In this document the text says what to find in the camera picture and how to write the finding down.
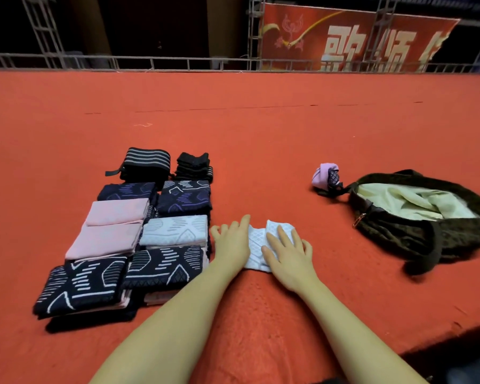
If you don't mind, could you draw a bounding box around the single black white-patterned sock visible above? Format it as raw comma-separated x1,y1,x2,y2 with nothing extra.
124,246,205,291

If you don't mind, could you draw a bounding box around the single navy blue-lined sock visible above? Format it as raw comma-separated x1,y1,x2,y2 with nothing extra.
97,182,158,202

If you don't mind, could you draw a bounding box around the person's right forearm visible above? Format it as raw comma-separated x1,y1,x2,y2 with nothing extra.
292,276,429,384

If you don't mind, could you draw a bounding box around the red banner with white print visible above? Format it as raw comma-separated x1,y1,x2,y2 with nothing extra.
260,4,461,73

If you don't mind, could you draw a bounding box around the single purple black sock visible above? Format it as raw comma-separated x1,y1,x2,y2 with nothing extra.
310,163,347,197

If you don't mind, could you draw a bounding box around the single black grey-striped sock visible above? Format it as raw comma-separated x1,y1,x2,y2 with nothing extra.
164,180,212,191

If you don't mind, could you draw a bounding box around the person's left hand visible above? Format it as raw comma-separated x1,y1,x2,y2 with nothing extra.
210,214,251,277

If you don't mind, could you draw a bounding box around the single navy striped sock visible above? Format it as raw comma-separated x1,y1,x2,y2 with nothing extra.
156,188,213,218

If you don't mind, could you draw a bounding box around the dark brown door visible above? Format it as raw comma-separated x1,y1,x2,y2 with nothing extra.
100,0,209,59

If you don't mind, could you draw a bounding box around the single navy purple-cuffed sock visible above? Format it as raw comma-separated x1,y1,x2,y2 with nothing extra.
46,303,142,333

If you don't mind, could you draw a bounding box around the person's left forearm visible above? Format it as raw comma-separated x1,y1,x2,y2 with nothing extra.
90,263,249,384

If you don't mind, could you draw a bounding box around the dark grey seat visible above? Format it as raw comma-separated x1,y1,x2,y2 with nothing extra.
444,348,480,384

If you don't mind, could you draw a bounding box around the person's right hand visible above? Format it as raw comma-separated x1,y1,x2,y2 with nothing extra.
261,225,317,293

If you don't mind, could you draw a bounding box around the single black white-lined sock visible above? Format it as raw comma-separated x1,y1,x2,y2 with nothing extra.
34,255,130,319

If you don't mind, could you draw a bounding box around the grey metal truss tower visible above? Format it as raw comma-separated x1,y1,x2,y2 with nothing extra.
366,0,401,70
22,0,67,69
246,0,267,70

